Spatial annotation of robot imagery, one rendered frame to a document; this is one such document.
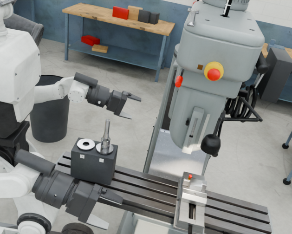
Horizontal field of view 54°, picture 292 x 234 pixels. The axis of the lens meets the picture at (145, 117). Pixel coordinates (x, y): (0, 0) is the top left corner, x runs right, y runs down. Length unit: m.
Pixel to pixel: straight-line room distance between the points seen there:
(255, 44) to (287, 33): 4.65
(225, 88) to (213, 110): 0.13
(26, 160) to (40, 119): 2.40
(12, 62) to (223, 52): 0.62
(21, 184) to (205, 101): 0.72
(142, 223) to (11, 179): 0.95
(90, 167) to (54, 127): 1.75
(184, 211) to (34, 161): 0.88
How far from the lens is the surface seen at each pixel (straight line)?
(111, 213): 2.66
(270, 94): 1.47
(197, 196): 1.49
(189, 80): 1.07
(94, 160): 1.48
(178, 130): 1.22
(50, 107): 3.06
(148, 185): 1.62
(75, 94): 1.17
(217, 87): 1.08
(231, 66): 0.95
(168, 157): 1.80
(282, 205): 3.37
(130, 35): 5.68
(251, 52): 0.95
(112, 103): 1.21
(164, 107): 1.71
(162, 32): 4.68
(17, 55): 0.91
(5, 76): 0.86
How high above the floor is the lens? 2.08
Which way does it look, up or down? 32 degrees down
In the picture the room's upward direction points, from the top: 11 degrees clockwise
